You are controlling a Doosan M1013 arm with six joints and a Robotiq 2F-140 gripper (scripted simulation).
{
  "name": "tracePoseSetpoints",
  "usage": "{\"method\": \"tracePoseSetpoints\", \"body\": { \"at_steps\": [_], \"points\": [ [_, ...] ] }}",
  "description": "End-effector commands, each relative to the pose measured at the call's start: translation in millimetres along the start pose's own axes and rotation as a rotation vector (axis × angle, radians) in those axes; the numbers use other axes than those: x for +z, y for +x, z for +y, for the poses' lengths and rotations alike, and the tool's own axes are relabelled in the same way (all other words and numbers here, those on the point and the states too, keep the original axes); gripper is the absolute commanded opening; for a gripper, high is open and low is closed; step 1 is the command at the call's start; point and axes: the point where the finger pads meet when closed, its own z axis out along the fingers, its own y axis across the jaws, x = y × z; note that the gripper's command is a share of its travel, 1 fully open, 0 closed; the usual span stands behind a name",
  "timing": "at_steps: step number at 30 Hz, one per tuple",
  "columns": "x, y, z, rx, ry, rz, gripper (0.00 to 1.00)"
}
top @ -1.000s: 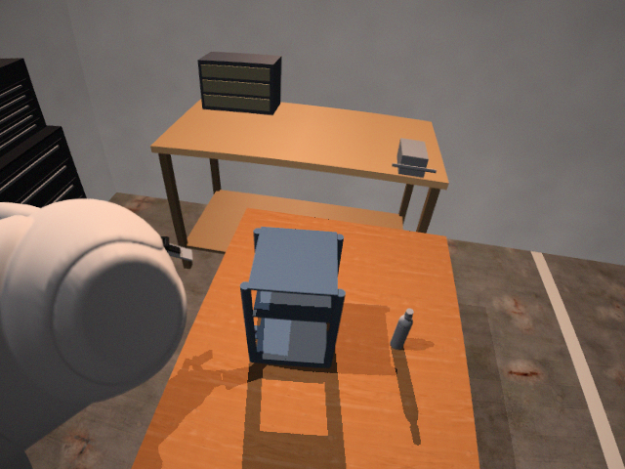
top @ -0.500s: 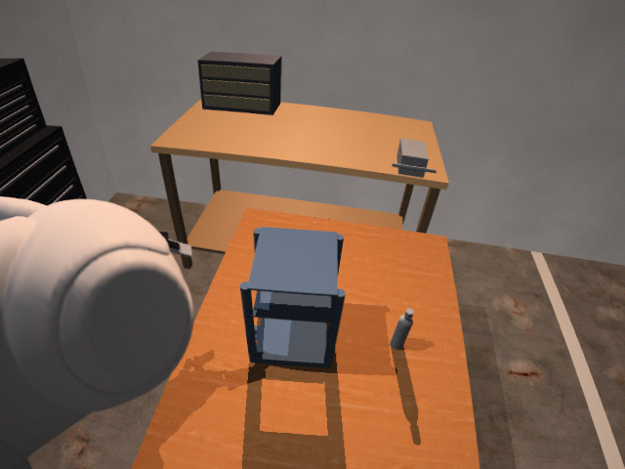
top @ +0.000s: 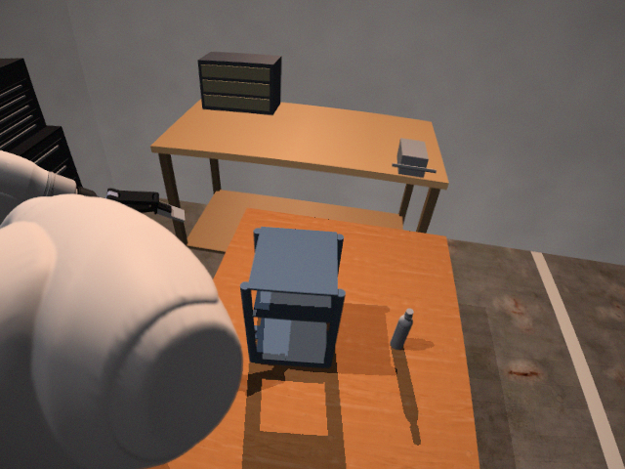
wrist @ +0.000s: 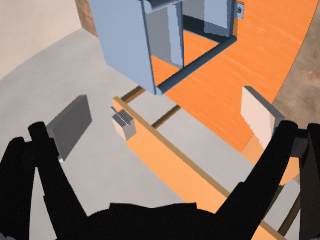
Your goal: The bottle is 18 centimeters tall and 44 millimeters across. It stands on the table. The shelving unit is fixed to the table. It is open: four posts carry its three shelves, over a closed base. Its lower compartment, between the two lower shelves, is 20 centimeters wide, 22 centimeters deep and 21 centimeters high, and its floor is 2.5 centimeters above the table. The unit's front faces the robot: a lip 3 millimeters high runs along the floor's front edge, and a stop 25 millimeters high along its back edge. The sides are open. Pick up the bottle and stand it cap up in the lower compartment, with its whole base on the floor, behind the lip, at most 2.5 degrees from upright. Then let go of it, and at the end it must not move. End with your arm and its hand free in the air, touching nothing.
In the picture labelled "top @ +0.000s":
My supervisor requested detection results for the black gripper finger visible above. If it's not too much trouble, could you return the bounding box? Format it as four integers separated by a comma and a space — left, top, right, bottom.
105, 188, 185, 222

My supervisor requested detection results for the white plastic bottle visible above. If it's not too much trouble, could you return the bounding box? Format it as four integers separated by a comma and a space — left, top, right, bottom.
390, 308, 414, 350

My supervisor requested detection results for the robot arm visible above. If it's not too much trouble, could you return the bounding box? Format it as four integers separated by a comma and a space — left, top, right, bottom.
0, 150, 243, 469

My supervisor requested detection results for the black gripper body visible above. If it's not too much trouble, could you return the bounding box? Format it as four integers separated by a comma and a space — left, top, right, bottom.
77, 187, 98, 197

